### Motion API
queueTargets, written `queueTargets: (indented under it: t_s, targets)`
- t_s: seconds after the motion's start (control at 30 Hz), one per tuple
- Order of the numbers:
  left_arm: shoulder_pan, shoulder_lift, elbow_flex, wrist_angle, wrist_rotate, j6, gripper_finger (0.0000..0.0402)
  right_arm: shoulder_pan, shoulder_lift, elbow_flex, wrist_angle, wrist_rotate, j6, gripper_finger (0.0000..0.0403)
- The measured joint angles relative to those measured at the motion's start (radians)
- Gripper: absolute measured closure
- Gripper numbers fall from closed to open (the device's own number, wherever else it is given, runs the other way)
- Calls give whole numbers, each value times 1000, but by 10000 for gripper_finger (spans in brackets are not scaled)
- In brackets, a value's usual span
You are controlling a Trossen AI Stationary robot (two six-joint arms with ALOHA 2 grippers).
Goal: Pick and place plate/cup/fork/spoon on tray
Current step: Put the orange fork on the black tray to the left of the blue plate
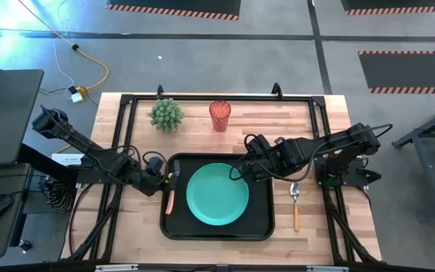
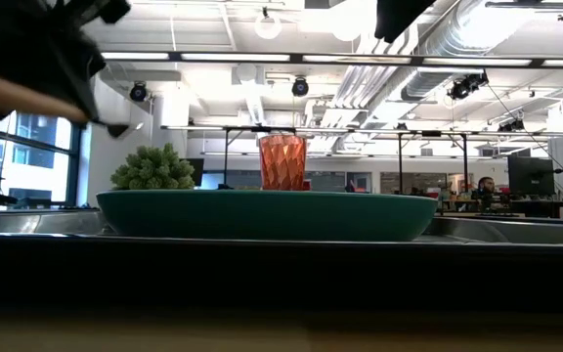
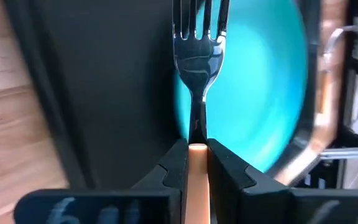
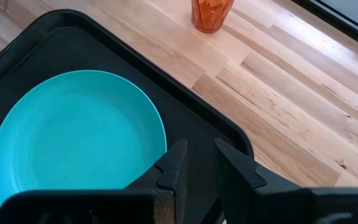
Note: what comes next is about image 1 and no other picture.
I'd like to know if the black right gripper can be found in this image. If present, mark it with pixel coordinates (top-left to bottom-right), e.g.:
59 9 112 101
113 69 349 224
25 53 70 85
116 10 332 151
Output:
236 140 292 184

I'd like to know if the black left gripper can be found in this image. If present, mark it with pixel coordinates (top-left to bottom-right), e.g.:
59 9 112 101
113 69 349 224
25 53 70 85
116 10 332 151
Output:
137 171 177 198

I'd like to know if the teal round plate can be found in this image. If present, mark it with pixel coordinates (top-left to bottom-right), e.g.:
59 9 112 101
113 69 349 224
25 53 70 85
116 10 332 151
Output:
185 162 251 227

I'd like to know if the orange faceted plastic cup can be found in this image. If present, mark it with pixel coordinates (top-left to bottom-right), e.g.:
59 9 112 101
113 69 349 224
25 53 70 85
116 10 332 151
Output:
208 99 233 134

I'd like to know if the spoon with wooden handle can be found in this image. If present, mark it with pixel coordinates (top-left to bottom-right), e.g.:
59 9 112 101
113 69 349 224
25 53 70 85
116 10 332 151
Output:
288 181 302 233

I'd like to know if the black plastic tray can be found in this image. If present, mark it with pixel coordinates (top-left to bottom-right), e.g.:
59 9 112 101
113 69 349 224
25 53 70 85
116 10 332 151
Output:
159 151 276 242

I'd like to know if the white label plate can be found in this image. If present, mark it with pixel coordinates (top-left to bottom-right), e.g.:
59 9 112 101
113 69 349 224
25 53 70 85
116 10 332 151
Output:
51 152 85 168

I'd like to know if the green potted succulent plant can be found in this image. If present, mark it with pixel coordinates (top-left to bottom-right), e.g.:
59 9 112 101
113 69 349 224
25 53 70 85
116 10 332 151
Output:
149 97 186 134

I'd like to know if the large black desk panel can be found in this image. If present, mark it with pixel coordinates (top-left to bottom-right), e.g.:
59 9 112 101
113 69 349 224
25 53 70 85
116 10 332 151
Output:
0 68 45 168

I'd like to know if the black hazard-striped floor mat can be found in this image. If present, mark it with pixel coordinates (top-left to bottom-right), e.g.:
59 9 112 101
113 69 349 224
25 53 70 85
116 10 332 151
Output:
357 49 435 95
105 0 242 21
339 0 435 17

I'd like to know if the black desk with mouse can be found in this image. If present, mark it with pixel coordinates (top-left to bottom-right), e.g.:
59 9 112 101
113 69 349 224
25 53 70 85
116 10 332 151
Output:
0 163 32 261

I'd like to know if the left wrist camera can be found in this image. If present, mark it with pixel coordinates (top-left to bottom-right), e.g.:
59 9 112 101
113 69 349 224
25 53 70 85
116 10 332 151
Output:
145 155 166 175

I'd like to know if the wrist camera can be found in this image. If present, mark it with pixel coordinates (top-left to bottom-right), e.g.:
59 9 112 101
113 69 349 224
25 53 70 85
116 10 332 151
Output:
145 155 166 175
245 132 271 156

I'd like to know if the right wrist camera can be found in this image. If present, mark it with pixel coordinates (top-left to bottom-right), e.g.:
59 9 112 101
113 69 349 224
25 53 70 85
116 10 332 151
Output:
245 132 271 156

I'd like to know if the black aluminium table frame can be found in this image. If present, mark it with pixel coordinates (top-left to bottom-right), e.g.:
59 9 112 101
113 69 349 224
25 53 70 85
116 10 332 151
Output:
60 91 384 266

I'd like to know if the silver metal bracket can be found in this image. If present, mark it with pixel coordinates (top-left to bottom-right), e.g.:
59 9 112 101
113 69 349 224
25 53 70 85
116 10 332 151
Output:
307 264 349 272
95 264 140 272

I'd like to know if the black white striped cable sleeve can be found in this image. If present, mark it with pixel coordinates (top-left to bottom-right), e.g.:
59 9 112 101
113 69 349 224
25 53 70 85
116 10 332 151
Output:
42 176 76 213

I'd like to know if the yellow extension cable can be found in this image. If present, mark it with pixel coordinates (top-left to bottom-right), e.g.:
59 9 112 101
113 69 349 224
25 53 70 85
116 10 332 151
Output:
16 0 110 100

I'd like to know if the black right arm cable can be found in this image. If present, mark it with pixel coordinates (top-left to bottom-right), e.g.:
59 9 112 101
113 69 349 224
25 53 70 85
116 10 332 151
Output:
227 122 394 184

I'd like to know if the thin white cable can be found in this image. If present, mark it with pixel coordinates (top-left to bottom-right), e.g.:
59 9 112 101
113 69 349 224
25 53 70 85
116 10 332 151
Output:
52 0 83 100

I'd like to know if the dark metal cart frame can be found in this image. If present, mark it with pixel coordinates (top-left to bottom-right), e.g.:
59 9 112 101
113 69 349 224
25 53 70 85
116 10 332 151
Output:
390 98 435 221

